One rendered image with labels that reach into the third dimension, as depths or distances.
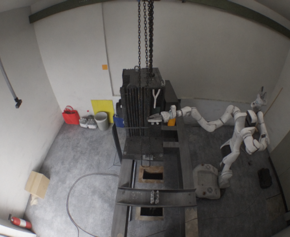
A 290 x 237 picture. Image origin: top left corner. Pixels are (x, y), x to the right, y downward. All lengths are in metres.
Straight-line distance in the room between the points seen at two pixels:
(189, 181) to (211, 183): 0.60
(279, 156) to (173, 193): 2.53
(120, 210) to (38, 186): 1.63
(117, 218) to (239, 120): 1.59
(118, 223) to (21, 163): 2.01
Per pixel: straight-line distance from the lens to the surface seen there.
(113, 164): 2.62
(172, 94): 1.46
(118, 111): 1.58
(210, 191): 2.20
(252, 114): 1.32
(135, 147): 1.68
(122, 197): 1.68
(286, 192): 3.44
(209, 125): 1.42
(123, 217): 1.64
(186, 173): 1.84
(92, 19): 2.46
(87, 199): 2.51
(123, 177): 1.77
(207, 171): 2.33
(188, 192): 1.74
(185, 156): 1.96
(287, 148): 3.33
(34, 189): 2.79
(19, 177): 2.91
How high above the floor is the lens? 2.28
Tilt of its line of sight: 43 degrees down
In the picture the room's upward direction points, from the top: straight up
